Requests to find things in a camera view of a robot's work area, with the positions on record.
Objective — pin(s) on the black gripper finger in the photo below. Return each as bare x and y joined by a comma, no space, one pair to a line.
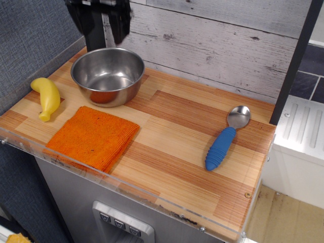
82,17
120,20

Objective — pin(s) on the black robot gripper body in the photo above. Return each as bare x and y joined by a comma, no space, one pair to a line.
102,4

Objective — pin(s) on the silver metal bowl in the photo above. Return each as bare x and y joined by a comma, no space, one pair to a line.
108,77

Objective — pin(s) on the yellow plastic banana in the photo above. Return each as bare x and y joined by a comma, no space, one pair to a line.
49,97

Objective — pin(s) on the orange folded cloth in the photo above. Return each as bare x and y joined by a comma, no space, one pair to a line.
94,138

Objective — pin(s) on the clear acrylic front guard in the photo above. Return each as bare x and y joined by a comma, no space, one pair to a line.
201,223

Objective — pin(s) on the silver toy cabinet front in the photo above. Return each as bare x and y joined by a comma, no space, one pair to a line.
74,196

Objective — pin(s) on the grey button dispenser panel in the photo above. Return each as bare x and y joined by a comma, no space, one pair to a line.
116,226

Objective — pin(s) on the white toy sink unit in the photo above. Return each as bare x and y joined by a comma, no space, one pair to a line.
295,162

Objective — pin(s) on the yellow object bottom left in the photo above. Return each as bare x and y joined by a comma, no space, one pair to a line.
17,238

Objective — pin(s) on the dark left frame post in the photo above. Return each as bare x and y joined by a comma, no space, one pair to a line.
95,38

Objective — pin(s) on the dark frame post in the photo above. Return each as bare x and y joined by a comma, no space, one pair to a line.
95,38
308,27

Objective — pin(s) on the blue handled metal spoon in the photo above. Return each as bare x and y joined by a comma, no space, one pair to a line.
238,118

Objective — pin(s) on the dark right frame post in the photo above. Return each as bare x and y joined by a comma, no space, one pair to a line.
308,27

